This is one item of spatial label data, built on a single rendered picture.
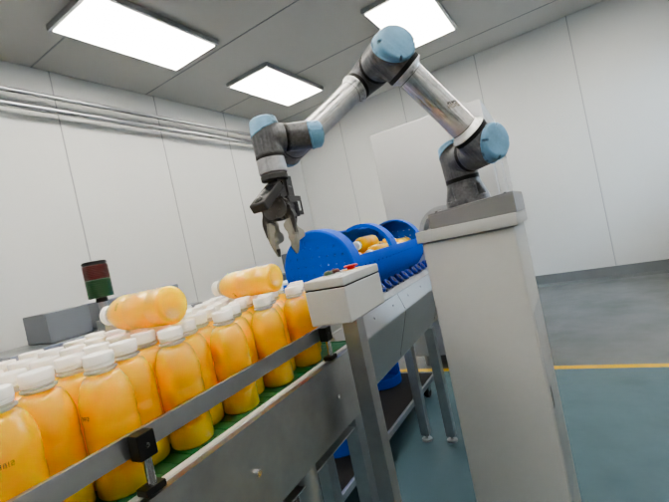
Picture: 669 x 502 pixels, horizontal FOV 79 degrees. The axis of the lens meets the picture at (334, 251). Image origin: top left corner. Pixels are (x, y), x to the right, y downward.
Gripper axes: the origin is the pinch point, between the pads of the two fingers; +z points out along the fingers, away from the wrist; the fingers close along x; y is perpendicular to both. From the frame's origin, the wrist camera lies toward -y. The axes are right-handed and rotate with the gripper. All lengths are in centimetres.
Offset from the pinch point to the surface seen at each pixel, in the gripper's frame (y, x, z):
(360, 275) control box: -3.3, -21.2, 9.2
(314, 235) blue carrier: 34.6, 11.2, -3.5
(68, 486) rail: -63, -8, 22
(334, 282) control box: -12.3, -19.1, 8.9
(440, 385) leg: 121, 6, 86
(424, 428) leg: 121, 19, 110
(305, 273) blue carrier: 34.6, 18.2, 8.9
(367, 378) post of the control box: -4.3, -17.9, 33.0
